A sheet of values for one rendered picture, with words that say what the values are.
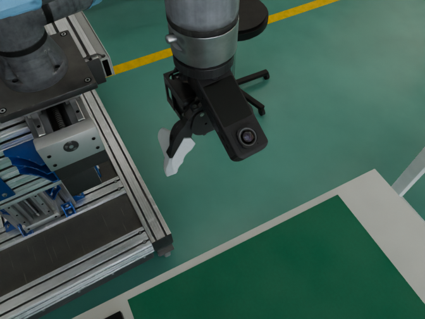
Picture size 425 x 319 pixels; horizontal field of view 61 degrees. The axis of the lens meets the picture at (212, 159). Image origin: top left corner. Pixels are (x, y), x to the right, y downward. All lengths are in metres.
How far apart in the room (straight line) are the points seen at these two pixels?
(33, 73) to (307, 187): 1.43
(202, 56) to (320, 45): 2.34
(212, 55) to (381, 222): 0.77
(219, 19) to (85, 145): 0.59
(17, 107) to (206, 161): 1.23
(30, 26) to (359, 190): 0.90
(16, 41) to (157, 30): 1.98
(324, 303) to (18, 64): 0.86
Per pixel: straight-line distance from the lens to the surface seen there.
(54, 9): 0.84
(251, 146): 0.41
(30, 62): 0.88
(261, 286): 0.91
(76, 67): 0.94
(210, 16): 0.36
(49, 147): 0.86
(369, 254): 1.00
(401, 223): 1.08
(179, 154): 0.50
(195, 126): 0.46
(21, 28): 0.84
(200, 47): 0.38
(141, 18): 2.90
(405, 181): 1.69
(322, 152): 2.07
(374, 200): 1.08
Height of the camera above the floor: 1.62
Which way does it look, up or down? 56 degrees down
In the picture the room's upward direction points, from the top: straight up
